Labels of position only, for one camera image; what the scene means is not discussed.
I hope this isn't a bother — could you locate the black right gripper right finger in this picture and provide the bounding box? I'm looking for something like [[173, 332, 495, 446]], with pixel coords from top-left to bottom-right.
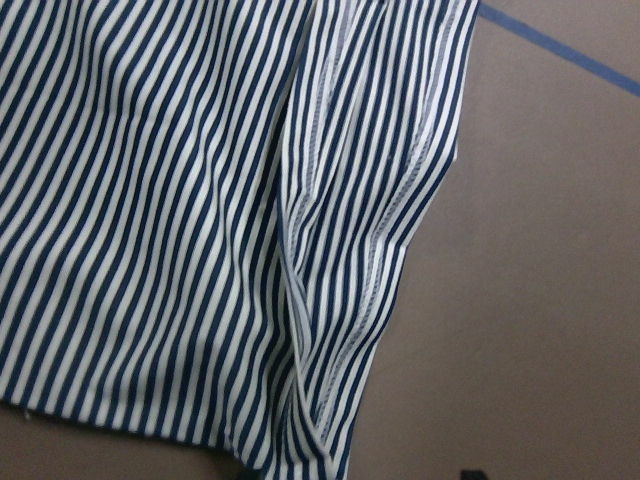
[[459, 470, 481, 480]]

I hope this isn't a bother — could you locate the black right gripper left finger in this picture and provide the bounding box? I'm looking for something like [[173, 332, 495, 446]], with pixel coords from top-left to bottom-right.
[[238, 470, 261, 480]]

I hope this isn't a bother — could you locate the navy white striped polo shirt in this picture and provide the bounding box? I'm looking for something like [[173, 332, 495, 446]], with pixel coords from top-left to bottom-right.
[[1, 1, 479, 479]]

